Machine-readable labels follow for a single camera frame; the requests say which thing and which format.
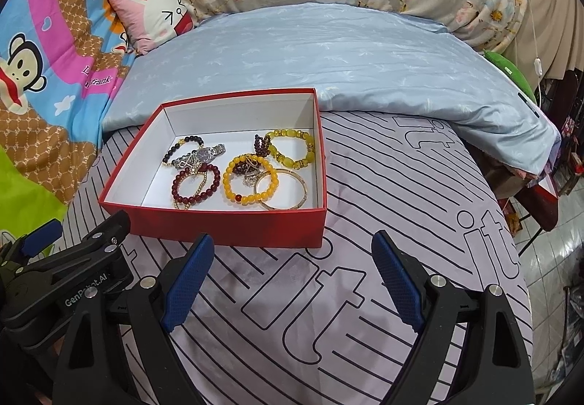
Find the cartoon monkey blanket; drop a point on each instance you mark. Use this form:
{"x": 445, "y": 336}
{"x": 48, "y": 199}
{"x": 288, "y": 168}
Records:
{"x": 45, "y": 122}

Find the silver wristwatch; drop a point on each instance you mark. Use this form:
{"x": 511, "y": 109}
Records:
{"x": 203, "y": 154}

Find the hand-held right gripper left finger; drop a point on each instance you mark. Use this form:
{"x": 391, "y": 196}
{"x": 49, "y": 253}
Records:
{"x": 189, "y": 286}

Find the beige curtain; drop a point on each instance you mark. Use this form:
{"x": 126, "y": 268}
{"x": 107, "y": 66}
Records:
{"x": 556, "y": 12}

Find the pink rabbit pillow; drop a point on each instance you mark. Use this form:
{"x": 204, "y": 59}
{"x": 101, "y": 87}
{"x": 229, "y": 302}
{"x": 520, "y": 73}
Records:
{"x": 146, "y": 17}

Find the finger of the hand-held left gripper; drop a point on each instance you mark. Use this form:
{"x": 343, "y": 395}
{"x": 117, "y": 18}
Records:
{"x": 105, "y": 238}
{"x": 41, "y": 236}

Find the thin gold bangle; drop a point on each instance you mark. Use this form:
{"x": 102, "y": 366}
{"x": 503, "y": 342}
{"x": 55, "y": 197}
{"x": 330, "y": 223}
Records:
{"x": 303, "y": 192}

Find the red cardboard box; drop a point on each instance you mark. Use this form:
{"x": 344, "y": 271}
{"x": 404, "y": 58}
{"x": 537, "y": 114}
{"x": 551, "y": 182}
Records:
{"x": 228, "y": 227}

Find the light blue quilt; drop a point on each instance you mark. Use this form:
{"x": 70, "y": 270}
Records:
{"x": 342, "y": 58}

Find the red stool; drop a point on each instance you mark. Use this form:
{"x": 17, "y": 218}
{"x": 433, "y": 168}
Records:
{"x": 540, "y": 206}

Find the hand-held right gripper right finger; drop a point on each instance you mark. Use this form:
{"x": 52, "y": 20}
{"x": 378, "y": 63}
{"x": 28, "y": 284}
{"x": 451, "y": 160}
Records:
{"x": 396, "y": 284}

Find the green plush toy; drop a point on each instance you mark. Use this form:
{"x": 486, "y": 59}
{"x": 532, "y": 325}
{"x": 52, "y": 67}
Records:
{"x": 513, "y": 74}

